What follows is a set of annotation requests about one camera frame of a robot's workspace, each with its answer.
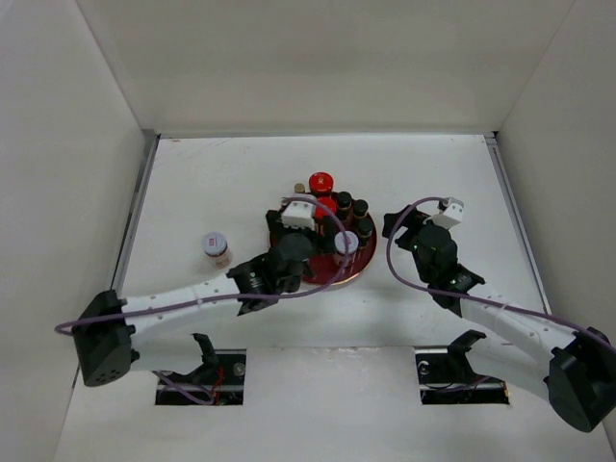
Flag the white lid jar red label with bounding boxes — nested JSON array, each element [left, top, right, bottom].
[[333, 230, 359, 268]]

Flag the red lid sauce jar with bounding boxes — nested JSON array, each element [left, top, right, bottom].
[[314, 196, 337, 225], [308, 171, 334, 197]]

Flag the black cap spice bottle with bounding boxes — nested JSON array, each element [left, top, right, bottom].
[[336, 192, 352, 220], [352, 199, 369, 222], [355, 218, 373, 247]]

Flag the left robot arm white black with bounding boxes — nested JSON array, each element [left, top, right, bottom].
[[60, 200, 346, 387]]

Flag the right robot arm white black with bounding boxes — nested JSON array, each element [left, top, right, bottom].
[[382, 197, 615, 433]]

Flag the round red lacquer tray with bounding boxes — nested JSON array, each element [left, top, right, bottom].
[[284, 214, 377, 286]]

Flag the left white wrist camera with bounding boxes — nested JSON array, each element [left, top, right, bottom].
[[280, 200, 316, 231]]

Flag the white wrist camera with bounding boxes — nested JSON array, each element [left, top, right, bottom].
[[280, 200, 316, 231], [428, 197, 465, 230]]

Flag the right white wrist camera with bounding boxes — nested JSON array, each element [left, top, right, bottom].
[[428, 197, 465, 230]]

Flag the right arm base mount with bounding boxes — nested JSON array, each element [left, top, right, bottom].
[[415, 330, 509, 405]]

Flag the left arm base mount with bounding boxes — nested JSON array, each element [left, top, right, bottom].
[[154, 333, 247, 406]]

